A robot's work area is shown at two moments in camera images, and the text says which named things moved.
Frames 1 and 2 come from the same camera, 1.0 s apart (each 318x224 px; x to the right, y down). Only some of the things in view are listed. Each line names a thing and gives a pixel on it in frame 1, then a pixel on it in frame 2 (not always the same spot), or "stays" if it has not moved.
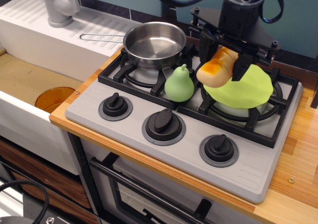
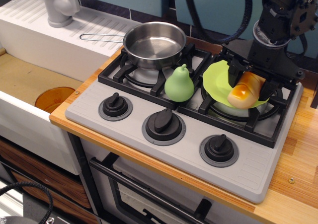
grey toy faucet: (60, 9) stays
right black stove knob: (219, 151) stays
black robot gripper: (238, 23) to (262, 53)
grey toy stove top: (225, 126) stays
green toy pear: (179, 86) stays
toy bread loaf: (217, 71) to (246, 92)
